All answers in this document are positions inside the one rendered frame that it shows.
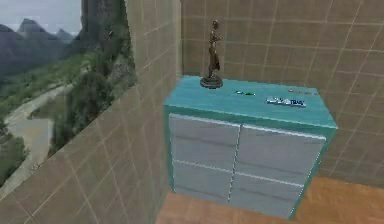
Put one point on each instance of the bronze figure statue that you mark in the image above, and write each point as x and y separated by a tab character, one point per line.
213	56

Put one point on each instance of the teal cabinet with grey drawers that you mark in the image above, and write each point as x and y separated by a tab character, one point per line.
246	160

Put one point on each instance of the white and blue flat card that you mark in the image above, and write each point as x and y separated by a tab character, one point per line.
286	101

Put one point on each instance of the window with mountain view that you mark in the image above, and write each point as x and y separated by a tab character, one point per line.
50	83

